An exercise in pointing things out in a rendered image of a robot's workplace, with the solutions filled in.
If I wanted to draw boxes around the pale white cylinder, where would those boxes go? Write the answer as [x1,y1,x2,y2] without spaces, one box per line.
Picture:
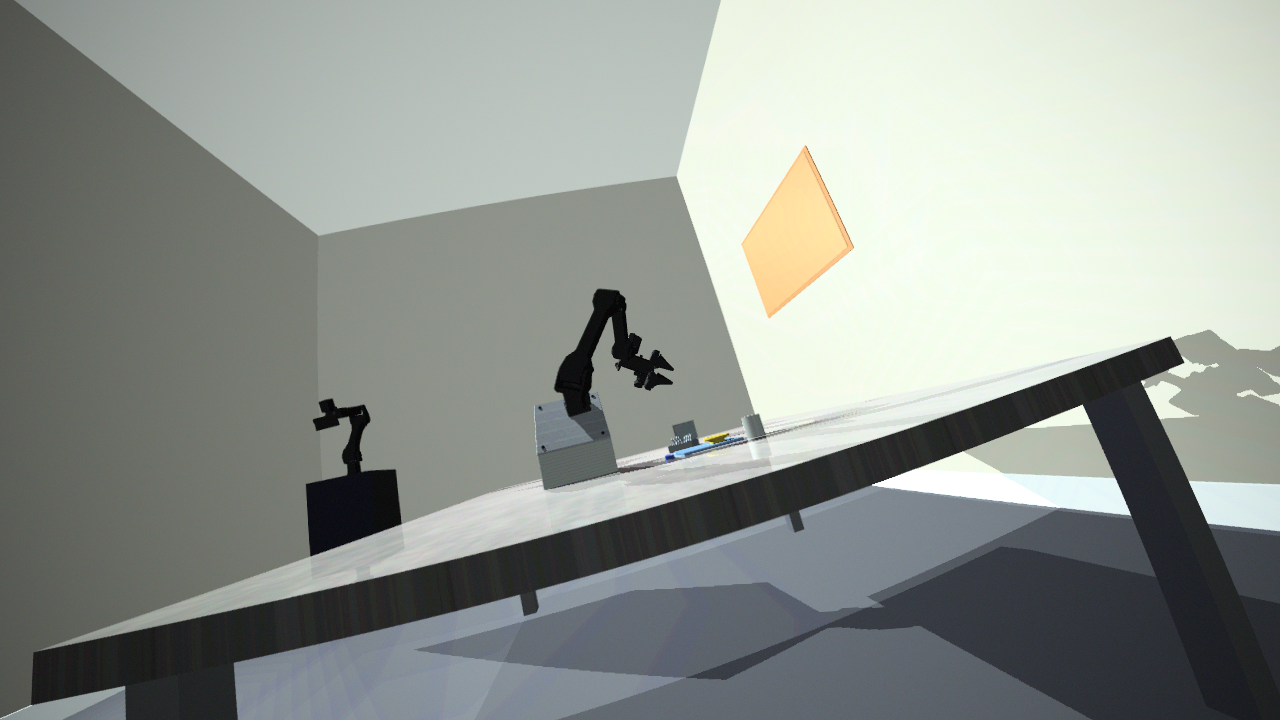
[741,413,765,438]

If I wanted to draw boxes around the light blue flat mat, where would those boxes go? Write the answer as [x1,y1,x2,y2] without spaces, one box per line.
[675,437,744,455]

